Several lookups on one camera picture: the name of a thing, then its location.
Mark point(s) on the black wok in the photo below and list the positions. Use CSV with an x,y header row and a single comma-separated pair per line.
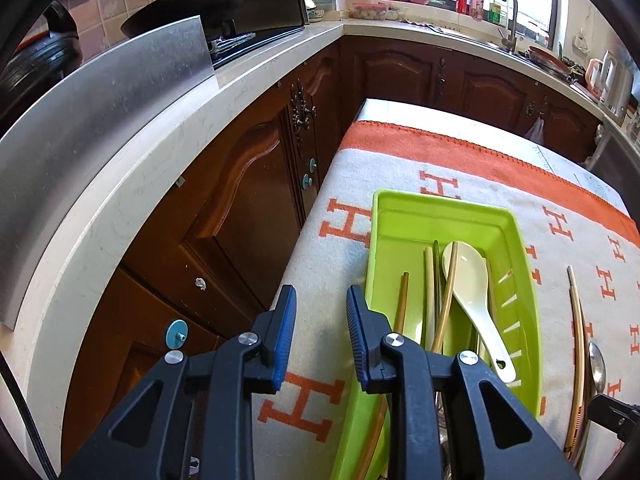
x,y
240,0

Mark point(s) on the black cooktop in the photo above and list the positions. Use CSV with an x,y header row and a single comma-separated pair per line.
x,y
250,45

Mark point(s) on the green plastic tray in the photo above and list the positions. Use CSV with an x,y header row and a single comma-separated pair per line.
x,y
400,230

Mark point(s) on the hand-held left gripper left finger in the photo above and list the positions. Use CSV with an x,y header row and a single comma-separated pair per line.
x,y
285,340

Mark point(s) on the clear food container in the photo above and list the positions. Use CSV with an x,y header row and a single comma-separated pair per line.
x,y
370,11

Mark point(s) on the white ceramic spoon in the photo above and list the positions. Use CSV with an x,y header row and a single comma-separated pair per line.
x,y
470,280

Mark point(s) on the white plastic bag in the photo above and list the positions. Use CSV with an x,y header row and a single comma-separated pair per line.
x,y
535,130

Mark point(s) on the green dish soap bottle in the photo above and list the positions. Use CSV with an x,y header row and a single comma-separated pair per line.
x,y
495,10

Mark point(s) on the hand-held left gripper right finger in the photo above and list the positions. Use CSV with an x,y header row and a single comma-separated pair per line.
x,y
356,345

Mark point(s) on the brown wooden chopstick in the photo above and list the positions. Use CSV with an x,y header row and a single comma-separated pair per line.
x,y
402,300

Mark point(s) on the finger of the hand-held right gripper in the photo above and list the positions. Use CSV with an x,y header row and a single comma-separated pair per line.
x,y
617,417

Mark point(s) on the teal cabinet lock knob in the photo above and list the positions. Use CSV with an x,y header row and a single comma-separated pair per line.
x,y
175,333
312,164
306,180

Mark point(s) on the orange and white printed blanket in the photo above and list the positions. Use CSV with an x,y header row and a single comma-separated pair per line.
x,y
450,160

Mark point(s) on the large metal spoon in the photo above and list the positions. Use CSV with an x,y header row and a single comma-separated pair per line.
x,y
597,365

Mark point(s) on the white stone countertop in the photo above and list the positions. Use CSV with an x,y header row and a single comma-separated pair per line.
x,y
150,160

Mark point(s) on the metal faucet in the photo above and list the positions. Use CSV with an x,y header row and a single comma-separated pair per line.
x,y
511,20

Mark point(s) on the black pot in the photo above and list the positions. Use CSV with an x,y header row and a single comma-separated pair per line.
x,y
35,60

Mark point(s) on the white kettle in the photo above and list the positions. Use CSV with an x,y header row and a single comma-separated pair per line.
x,y
612,80

